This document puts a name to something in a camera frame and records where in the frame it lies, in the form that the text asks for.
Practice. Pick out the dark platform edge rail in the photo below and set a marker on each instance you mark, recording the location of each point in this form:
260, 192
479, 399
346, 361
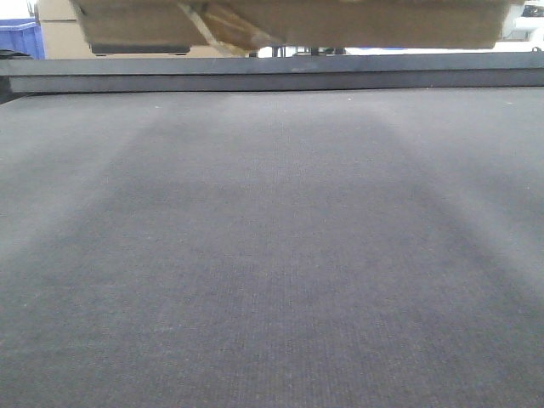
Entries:
20, 77

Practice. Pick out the peeling brown packing tape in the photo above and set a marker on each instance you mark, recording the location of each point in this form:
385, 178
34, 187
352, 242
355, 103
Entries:
226, 30

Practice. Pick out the blue bin far left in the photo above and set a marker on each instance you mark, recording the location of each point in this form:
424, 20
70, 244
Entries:
24, 36

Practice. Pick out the large brown cardboard box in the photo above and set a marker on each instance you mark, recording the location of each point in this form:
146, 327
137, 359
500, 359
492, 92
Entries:
382, 24

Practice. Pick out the beige cardboard box background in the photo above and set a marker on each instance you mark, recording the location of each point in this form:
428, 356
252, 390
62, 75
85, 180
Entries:
70, 27

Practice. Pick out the black flat gripper pad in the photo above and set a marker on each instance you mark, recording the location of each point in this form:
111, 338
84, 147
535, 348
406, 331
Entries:
104, 49

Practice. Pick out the white machine in background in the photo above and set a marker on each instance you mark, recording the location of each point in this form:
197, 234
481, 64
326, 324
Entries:
521, 20

